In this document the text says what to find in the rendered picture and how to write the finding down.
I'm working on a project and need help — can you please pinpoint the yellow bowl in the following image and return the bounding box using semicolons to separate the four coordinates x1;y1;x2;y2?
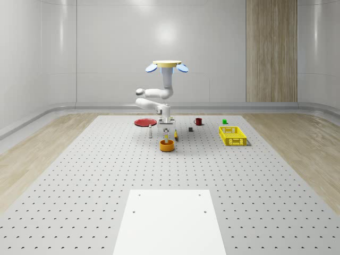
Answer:
159;140;175;153

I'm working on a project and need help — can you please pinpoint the red plate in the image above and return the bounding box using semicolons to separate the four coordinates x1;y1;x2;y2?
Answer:
134;118;158;128

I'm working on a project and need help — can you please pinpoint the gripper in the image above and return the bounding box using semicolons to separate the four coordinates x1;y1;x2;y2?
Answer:
157;118;177;137

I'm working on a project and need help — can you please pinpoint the white board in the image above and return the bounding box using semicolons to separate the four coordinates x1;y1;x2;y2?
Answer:
113;189;227;255

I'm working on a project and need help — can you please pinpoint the yellow basket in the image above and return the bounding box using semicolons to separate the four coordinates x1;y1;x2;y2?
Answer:
218;126;248;147

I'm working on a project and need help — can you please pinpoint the drone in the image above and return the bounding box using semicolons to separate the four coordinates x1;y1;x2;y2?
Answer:
144;60;189;73

